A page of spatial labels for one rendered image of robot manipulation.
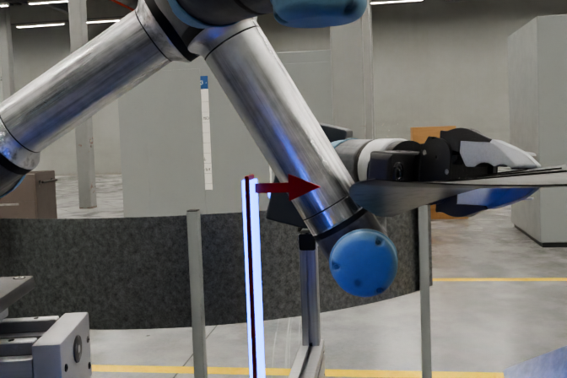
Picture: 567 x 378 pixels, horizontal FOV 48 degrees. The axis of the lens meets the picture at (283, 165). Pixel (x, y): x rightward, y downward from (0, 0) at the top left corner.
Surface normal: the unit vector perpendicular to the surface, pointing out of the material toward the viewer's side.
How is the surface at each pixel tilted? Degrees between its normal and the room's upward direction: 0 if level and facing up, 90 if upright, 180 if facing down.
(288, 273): 90
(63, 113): 126
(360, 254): 90
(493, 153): 84
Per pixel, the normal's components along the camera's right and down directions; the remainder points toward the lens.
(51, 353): 0.06, 0.05
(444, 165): -0.88, -0.04
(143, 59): 0.31, 0.61
